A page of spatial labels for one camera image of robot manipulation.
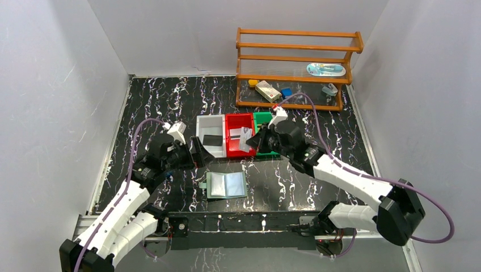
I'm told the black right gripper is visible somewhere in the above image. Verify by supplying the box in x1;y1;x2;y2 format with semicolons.
247;122;292;159

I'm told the aluminium frame rail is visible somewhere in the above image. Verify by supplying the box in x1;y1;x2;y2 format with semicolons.
72;212;414;242

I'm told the white plastic bin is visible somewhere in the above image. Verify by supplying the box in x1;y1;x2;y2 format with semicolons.
196;114;226;158

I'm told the silver grey card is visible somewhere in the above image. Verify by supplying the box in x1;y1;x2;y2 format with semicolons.
229;127;242;140

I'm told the white tape dispenser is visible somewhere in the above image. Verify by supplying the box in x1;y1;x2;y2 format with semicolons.
322;83;338;96

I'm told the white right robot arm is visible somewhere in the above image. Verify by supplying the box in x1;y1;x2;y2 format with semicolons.
246;121;425;246

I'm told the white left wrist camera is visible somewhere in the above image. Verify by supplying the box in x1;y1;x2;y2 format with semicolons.
167;121;187;144

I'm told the small blue block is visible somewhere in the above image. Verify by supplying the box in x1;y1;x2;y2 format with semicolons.
281;88;293;99

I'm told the white cardboard box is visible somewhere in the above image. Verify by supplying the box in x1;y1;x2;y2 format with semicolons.
255;80;281;103

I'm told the teal packaged tool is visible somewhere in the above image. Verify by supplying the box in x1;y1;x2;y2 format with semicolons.
306;63;346;77

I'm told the grey-green card holder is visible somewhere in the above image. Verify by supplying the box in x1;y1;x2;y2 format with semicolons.
199;172;247;199

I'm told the green plastic bin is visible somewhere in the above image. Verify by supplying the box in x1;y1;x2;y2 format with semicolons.
253;111;279;157

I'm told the light blue card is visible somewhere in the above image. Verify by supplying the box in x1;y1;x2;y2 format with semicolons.
239;127;252;153

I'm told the red plastic bin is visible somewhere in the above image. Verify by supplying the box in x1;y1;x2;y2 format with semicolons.
225;113;256;158

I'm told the orange wooden shelf rack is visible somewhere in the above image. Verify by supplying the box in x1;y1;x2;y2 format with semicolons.
235;28;364;112

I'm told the black card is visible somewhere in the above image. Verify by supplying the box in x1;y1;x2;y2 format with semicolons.
202;134;223;147

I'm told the small yellow block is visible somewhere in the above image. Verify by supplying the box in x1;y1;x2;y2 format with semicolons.
248;79;259;88

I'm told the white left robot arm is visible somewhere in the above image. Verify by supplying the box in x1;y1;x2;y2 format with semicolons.
59;134;214;271

